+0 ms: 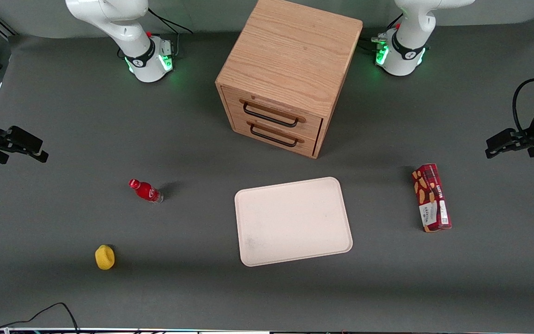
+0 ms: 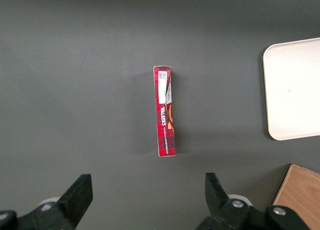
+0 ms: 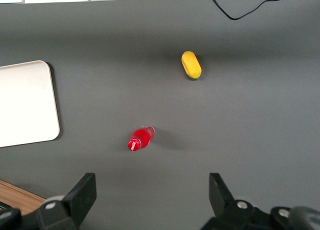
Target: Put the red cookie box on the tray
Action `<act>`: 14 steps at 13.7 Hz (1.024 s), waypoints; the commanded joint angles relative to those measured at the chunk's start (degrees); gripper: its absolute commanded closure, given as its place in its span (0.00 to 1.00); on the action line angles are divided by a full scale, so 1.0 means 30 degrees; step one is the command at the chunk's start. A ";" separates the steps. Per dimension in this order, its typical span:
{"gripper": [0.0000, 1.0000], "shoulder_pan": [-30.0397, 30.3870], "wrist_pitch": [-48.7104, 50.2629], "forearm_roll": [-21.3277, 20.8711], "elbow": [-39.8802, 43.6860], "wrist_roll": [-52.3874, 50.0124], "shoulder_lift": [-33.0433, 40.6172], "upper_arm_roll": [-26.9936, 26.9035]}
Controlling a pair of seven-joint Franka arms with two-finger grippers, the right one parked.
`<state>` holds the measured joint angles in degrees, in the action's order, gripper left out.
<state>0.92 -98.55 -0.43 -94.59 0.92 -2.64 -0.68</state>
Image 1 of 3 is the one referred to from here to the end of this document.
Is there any aluminium frame rail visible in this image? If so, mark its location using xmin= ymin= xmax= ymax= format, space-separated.
xmin=0 ymin=8 xmax=18 ymax=41

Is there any grey table mat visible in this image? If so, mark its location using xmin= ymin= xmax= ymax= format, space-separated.
xmin=0 ymin=21 xmax=534 ymax=333

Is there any short black drawer handle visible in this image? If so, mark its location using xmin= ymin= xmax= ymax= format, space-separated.
xmin=249 ymin=122 xmax=298 ymax=148

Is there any wooden drawer with long handle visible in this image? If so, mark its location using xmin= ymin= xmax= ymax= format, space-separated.
xmin=222 ymin=86 xmax=324 ymax=140

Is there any red cookie box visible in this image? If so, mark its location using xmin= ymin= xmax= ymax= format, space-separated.
xmin=411 ymin=163 xmax=452 ymax=233

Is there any black left base cable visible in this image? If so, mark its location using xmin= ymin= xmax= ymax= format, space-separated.
xmin=359 ymin=13 xmax=404 ymax=52

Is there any yellow sponge toy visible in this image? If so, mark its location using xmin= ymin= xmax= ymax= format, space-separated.
xmin=95 ymin=244 xmax=115 ymax=270

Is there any red soda bottle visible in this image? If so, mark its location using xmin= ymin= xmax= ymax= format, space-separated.
xmin=128 ymin=179 xmax=164 ymax=204

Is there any long black drawer handle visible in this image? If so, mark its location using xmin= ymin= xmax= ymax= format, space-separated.
xmin=242 ymin=102 xmax=299 ymax=128

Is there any black thin floor cable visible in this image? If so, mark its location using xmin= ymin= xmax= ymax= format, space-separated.
xmin=0 ymin=302 xmax=80 ymax=334

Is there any wooden drawer with short handle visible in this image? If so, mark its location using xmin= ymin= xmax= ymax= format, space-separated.
xmin=230 ymin=114 xmax=321 ymax=156

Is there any black right base cable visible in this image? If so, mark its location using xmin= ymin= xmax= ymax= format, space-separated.
xmin=146 ymin=7 xmax=193 ymax=58

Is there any cream plastic tray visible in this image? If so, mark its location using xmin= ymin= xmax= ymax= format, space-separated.
xmin=234 ymin=177 xmax=354 ymax=267

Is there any black base cable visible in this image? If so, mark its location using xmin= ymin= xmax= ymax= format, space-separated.
xmin=146 ymin=7 xmax=193 ymax=58
xmin=359 ymin=13 xmax=404 ymax=52

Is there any wooden drawer cabinet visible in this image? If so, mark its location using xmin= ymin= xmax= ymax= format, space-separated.
xmin=215 ymin=0 xmax=364 ymax=159

